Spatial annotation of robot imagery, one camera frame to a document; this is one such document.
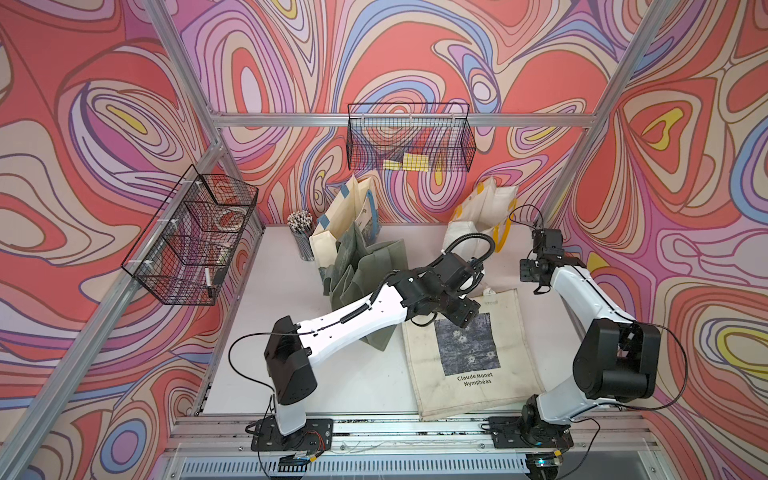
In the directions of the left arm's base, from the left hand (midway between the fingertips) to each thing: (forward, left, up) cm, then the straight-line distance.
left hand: (473, 308), depth 72 cm
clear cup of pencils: (+33, +49, -4) cm, 59 cm away
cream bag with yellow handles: (+49, -18, -13) cm, 54 cm away
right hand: (+16, -25, -9) cm, 31 cm away
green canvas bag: (+9, +29, +4) cm, 31 cm away
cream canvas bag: (-6, -8, -21) cm, 23 cm away
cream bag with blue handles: (+50, +32, -9) cm, 60 cm away
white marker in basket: (+5, +65, +4) cm, 65 cm away
